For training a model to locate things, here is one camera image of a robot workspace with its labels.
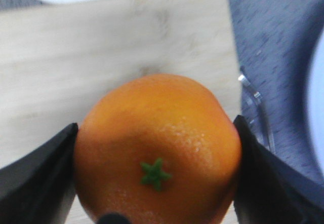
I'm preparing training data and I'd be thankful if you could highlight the metal cutting board handle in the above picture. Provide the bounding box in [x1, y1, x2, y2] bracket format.
[238, 65, 276, 155]

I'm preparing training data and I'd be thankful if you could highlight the light blue plate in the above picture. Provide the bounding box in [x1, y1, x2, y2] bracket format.
[306, 30, 323, 175]

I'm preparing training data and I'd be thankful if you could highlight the orange mandarin fruit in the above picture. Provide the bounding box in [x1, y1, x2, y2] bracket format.
[73, 74, 241, 223]

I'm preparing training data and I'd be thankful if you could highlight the wooden cutting board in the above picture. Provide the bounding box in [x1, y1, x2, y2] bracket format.
[0, 0, 243, 224]

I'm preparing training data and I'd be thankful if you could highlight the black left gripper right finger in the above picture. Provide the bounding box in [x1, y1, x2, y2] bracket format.
[234, 116, 323, 223]

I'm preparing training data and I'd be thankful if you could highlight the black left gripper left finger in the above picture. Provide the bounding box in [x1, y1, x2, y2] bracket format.
[1, 123, 78, 223]

